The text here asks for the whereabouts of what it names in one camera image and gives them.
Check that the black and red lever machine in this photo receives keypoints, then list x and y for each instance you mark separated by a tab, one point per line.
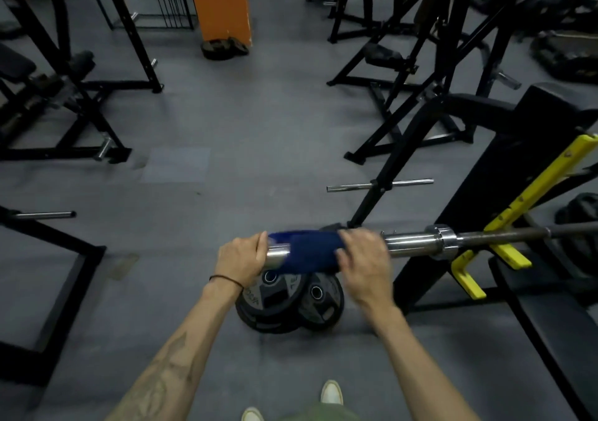
439	42

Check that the black weight plate white lettering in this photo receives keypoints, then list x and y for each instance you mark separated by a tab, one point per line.
261	308

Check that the person's right hand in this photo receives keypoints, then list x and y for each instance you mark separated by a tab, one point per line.
369	271

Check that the blue cleaning cloth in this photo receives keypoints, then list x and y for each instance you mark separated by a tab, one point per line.
308	252

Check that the white shoe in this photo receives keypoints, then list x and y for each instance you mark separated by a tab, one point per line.
331	391
252	414

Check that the black rack base frame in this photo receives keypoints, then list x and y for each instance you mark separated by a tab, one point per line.
70	238

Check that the black plate-loaded machine frame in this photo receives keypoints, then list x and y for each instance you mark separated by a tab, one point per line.
350	14

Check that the person's left hand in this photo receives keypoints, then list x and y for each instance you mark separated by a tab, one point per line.
240	259

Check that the black grip-hole weight plate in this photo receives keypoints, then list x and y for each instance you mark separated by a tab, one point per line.
322	304

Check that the wide orange pillar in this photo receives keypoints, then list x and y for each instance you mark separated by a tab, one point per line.
219	0

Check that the black incline bench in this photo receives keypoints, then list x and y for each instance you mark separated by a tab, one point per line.
18	61

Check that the black squat rack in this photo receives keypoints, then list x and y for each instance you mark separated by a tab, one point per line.
131	28

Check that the person's right forearm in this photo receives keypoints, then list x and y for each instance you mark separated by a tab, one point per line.
420	369

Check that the yellow bar hook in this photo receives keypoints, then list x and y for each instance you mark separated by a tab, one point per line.
551	182

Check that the black bench press rack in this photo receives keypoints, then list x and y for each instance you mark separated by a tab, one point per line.
537	131

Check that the steel barbell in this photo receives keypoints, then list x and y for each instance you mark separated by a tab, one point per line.
514	236

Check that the black padded bench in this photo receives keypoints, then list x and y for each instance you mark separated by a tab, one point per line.
556	322

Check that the person's left forearm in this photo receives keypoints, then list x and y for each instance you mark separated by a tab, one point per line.
173	360

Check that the small black weight plate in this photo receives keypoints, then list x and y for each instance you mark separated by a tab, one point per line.
217	51
238	46

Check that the large black weight plate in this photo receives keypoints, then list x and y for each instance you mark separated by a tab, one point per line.
579	210

